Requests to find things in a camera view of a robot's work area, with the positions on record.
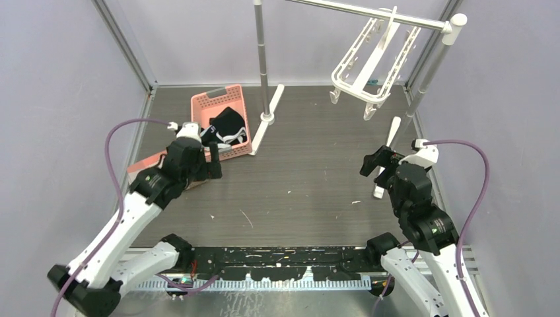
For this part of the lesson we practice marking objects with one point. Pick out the silver clothes rack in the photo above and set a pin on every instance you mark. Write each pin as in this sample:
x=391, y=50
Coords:
x=317, y=34

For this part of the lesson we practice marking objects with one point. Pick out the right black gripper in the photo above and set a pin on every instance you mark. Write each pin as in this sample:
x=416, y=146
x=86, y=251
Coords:
x=382, y=156

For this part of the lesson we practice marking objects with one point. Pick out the pink plastic basket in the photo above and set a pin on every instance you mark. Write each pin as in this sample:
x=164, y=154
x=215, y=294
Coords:
x=207, y=105

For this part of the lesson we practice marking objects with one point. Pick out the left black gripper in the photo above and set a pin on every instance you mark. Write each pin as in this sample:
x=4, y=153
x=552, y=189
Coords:
x=212, y=168

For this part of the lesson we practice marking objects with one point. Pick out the aluminium frame post right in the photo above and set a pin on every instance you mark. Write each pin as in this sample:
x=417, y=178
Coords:
x=451, y=7

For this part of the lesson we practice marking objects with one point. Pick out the aluminium frame post left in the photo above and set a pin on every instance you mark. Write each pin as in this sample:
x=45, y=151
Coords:
x=116, y=31

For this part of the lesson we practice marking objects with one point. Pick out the aluminium frame post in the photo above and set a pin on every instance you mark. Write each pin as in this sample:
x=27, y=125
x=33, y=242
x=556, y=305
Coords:
x=451, y=7
x=116, y=31

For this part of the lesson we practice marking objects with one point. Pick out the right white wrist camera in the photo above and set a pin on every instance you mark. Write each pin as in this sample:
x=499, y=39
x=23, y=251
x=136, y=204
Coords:
x=425, y=155

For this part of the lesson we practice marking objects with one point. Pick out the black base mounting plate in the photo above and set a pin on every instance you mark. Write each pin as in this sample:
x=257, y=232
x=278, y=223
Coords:
x=286, y=263

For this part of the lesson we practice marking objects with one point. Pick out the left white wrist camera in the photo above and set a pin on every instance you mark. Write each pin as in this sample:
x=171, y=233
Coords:
x=190, y=130

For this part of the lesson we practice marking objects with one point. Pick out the black boxer briefs white trim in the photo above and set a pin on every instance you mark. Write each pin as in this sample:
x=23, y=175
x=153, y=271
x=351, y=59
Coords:
x=227, y=129

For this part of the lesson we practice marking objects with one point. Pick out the pink checked cloth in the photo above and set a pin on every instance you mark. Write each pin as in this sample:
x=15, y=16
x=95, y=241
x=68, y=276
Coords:
x=147, y=177

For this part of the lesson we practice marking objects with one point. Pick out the white clip hanger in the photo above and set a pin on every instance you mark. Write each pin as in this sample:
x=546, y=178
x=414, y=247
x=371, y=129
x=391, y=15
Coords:
x=376, y=53

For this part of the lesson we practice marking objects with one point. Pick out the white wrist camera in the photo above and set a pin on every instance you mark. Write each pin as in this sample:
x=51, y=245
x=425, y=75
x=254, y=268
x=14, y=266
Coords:
x=425, y=155
x=190, y=130

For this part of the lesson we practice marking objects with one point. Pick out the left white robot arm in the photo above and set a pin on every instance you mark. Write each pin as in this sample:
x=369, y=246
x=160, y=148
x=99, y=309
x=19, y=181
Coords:
x=95, y=281

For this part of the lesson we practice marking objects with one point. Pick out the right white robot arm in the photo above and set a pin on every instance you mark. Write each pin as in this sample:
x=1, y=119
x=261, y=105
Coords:
x=428, y=228

